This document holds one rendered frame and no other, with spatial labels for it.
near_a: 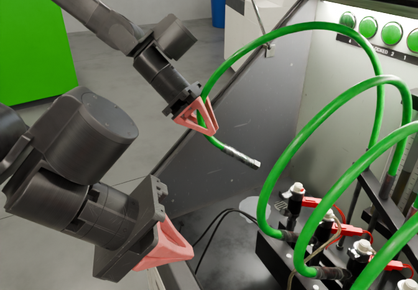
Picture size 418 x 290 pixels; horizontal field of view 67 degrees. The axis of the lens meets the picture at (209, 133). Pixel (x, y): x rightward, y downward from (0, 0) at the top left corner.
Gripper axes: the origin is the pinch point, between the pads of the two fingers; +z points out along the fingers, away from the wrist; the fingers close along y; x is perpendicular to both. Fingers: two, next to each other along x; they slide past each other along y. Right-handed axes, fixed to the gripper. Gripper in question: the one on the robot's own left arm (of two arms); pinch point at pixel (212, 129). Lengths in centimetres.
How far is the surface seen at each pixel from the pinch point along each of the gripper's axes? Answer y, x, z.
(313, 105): 37.2, -14.7, 17.7
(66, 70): 248, 168, -133
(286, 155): -17.2, -11.7, 8.1
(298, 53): 35.6, -21.1, 3.2
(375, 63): 6.1, -30.1, 11.5
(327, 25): 1.4, -27.8, 0.0
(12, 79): 211, 197, -154
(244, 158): 3.9, 0.7, 9.5
